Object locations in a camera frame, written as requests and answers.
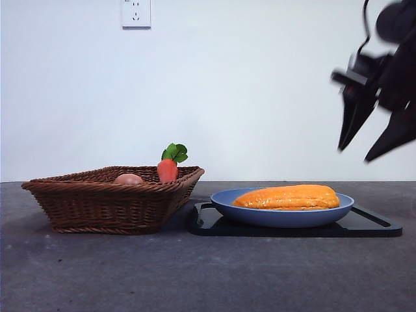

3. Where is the pale brown egg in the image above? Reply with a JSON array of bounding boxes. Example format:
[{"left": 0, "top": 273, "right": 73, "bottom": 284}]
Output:
[{"left": 113, "top": 174, "right": 144, "bottom": 185}]

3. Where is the thin black cable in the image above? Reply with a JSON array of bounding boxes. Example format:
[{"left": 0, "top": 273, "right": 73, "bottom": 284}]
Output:
[{"left": 357, "top": 0, "right": 372, "bottom": 56}]

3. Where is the orange-yellow corn cob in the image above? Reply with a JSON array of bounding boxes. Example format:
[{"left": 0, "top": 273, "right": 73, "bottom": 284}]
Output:
[{"left": 232, "top": 184, "right": 341, "bottom": 211}]

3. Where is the brown wicker basket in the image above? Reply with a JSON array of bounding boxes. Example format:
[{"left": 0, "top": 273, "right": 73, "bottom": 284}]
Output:
[{"left": 21, "top": 165, "right": 205, "bottom": 235}]

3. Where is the white wall socket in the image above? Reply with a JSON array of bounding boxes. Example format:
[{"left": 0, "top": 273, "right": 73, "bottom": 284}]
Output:
[{"left": 122, "top": 0, "right": 152, "bottom": 30}]

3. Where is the blue round plate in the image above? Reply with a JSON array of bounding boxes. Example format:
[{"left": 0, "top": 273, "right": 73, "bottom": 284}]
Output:
[{"left": 209, "top": 187, "right": 355, "bottom": 228}]

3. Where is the black rectangular tray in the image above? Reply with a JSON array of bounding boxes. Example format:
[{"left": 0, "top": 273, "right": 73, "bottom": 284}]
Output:
[{"left": 187, "top": 198, "right": 403, "bottom": 237}]

